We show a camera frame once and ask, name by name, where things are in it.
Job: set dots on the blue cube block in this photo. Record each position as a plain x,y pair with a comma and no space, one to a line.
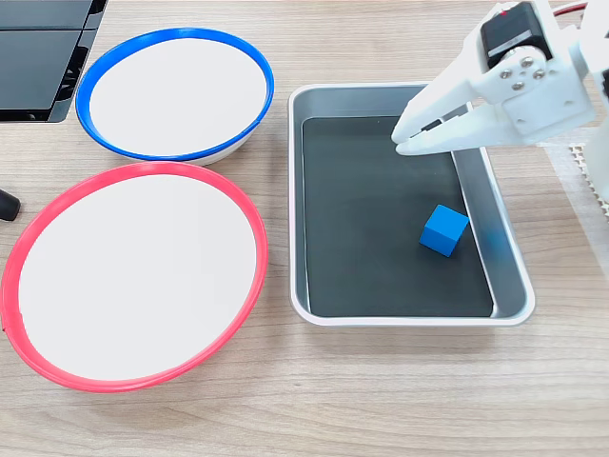
443,232

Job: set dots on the silver metal tray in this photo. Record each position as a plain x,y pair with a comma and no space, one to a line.
499,247

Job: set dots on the black tray liner mat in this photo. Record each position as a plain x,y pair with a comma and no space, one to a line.
371,228

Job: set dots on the white dish blue rim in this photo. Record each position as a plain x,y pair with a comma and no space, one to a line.
176,95

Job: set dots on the white dish red rim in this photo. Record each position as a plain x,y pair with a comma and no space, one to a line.
138,276

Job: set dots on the white mesh pad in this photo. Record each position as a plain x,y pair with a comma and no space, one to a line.
578,154

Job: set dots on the pale base board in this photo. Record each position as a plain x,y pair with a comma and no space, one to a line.
575,204

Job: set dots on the black glossy device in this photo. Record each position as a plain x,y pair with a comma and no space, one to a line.
33,71

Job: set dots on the black rounded stand foot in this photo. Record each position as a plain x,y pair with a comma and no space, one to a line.
8,204

